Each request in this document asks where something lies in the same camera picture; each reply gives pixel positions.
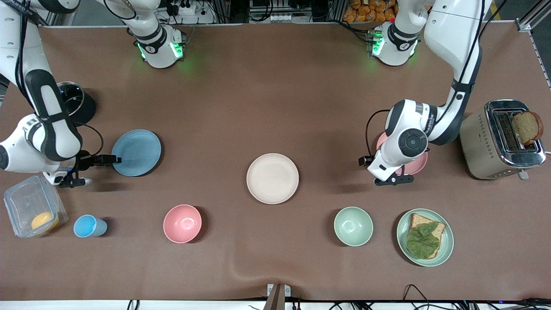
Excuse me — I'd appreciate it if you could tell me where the blue plate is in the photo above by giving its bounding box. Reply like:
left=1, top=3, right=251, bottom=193
left=111, top=129, right=162, bottom=177

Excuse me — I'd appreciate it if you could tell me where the pink plate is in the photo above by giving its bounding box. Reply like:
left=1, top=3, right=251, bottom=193
left=376, top=131, right=429, bottom=176

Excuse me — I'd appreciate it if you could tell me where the bread slice on plate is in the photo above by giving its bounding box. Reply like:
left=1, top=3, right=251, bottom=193
left=407, top=213, right=446, bottom=260

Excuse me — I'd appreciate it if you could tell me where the glass saucepan lid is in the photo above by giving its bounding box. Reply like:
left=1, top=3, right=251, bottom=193
left=57, top=82, right=84, bottom=117

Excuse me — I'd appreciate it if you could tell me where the blue cup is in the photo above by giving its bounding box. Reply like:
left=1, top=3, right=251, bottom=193
left=73, top=214, right=108, bottom=238

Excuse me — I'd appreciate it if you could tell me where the green bowl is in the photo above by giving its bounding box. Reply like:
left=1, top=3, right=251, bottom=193
left=334, top=207, right=374, bottom=247

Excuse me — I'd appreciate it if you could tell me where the clear plastic container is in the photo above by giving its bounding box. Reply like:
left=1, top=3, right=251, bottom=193
left=3, top=174, right=68, bottom=238

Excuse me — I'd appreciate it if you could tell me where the yellow round food item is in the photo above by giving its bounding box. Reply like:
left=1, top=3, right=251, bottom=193
left=31, top=211, right=60, bottom=232

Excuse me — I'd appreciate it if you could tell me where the green lettuce leaf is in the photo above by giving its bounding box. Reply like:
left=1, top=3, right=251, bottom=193
left=406, top=221, right=440, bottom=260

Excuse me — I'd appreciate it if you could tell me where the green plate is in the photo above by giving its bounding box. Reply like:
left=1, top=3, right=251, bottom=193
left=396, top=208, right=455, bottom=267

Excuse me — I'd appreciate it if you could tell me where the beige plate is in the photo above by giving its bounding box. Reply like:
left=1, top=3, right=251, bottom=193
left=246, top=153, right=300, bottom=205

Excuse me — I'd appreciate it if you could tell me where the beige chrome toaster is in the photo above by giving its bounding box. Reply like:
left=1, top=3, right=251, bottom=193
left=459, top=99, right=547, bottom=180

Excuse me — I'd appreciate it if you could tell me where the pink bowl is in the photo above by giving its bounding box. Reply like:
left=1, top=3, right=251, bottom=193
left=163, top=204, right=202, bottom=244

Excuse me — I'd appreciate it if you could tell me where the brown bread slice in toaster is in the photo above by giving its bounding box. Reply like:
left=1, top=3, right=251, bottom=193
left=511, top=111, right=544, bottom=146

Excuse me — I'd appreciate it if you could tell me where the bag of orange buns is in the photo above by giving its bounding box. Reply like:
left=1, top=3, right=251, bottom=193
left=343, top=0, right=399, bottom=23

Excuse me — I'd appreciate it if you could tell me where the white power strip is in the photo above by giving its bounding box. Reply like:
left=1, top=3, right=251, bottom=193
left=156, top=2, right=217, bottom=25

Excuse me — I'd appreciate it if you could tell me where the dark saucepan with blue handle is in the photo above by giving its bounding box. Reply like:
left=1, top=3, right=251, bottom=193
left=56, top=81, right=97, bottom=125

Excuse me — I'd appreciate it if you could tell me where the metal mounting bracket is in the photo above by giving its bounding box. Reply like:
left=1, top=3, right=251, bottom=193
left=267, top=283, right=291, bottom=310

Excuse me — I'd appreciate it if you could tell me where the aluminium frame profile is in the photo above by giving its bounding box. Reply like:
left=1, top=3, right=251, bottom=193
left=517, top=0, right=551, bottom=33

